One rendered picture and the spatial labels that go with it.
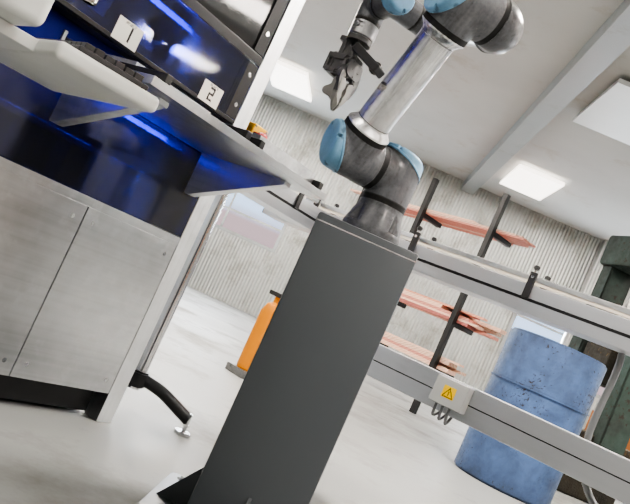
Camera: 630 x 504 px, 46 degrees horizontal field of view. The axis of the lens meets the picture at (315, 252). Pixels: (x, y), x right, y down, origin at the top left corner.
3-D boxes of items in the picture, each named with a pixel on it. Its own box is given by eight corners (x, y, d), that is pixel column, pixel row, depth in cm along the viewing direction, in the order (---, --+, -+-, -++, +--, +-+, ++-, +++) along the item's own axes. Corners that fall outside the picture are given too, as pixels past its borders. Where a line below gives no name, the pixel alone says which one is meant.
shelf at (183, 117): (25, 49, 181) (29, 42, 181) (208, 161, 237) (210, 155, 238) (150, 84, 153) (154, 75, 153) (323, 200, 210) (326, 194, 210)
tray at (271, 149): (168, 121, 206) (173, 109, 206) (226, 157, 227) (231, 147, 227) (255, 148, 186) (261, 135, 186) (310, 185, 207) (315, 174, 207)
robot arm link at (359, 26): (383, 34, 206) (369, 18, 200) (376, 49, 206) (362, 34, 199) (361, 30, 211) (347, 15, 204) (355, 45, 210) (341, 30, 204)
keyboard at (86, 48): (-5, 41, 150) (0, 30, 150) (56, 76, 160) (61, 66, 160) (77, 51, 121) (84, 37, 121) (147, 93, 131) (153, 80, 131)
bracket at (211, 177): (183, 192, 223) (201, 152, 223) (190, 195, 225) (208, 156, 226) (265, 224, 203) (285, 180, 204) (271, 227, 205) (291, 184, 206)
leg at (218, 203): (114, 379, 254) (209, 175, 259) (133, 383, 261) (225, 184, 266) (130, 390, 249) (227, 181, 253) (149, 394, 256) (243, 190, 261)
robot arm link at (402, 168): (415, 213, 182) (437, 163, 183) (372, 189, 176) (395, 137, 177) (390, 209, 193) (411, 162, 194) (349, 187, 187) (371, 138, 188)
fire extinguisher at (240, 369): (227, 366, 469) (264, 286, 473) (263, 383, 468) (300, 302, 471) (222, 369, 445) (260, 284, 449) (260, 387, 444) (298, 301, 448)
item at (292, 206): (205, 166, 239) (226, 122, 240) (174, 155, 248) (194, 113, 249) (315, 232, 295) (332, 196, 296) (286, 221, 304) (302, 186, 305)
